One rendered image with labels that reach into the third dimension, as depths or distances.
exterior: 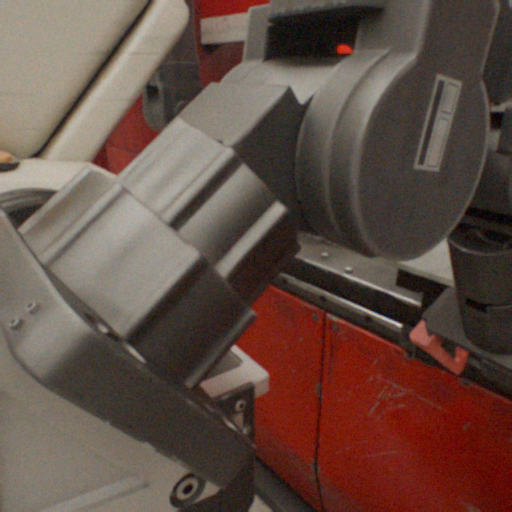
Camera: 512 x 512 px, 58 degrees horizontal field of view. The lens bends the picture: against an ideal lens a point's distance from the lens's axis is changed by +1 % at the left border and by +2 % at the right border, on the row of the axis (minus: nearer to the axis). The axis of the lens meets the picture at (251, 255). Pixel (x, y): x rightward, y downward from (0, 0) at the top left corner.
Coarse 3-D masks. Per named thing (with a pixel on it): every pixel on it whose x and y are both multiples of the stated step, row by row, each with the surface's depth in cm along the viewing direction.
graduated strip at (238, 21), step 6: (246, 12) 115; (210, 18) 125; (216, 18) 124; (222, 18) 122; (228, 18) 120; (234, 18) 118; (240, 18) 117; (246, 18) 115; (204, 24) 128; (210, 24) 126; (216, 24) 124; (222, 24) 122; (228, 24) 121; (234, 24) 119; (240, 24) 117; (246, 24) 116; (204, 30) 129; (210, 30) 127; (216, 30) 125
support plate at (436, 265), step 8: (440, 248) 75; (424, 256) 72; (432, 256) 72; (440, 256) 72; (448, 256) 72; (392, 264) 70; (400, 264) 69; (408, 264) 69; (416, 264) 69; (424, 264) 69; (432, 264) 69; (440, 264) 69; (448, 264) 69; (416, 272) 68; (424, 272) 67; (432, 272) 66; (440, 272) 66; (448, 272) 66; (440, 280) 65; (448, 280) 64
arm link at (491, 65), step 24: (504, 0) 23; (504, 24) 23; (504, 48) 23; (504, 72) 24; (504, 96) 24; (504, 120) 24; (504, 144) 24; (504, 168) 25; (480, 192) 26; (504, 192) 25
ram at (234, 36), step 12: (204, 0) 126; (216, 0) 122; (228, 0) 118; (240, 0) 115; (252, 0) 112; (264, 0) 109; (204, 12) 127; (216, 12) 123; (228, 12) 120; (240, 12) 116; (204, 36) 129; (216, 36) 125; (228, 36) 122; (240, 36) 118
